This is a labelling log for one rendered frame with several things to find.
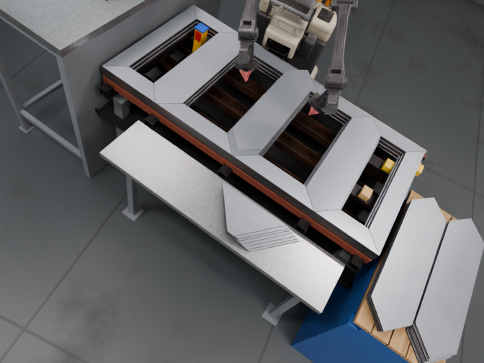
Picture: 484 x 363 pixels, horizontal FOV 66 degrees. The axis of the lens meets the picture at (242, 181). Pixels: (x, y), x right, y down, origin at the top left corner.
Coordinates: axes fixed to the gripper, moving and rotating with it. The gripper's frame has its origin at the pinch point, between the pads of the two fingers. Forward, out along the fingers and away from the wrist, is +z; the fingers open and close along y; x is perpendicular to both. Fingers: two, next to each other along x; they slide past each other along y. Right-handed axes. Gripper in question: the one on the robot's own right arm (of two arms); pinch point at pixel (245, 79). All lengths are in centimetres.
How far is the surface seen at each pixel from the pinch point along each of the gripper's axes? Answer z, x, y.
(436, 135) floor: 118, 180, 99
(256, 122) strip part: 14.2, -9.7, 12.6
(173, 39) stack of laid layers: -1, 8, -52
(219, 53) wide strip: 2.8, 15.8, -27.2
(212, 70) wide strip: 4.7, 2.4, -22.0
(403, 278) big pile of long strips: 41, -33, 103
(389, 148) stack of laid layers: 31, 31, 73
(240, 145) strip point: 15.4, -26.9, 14.5
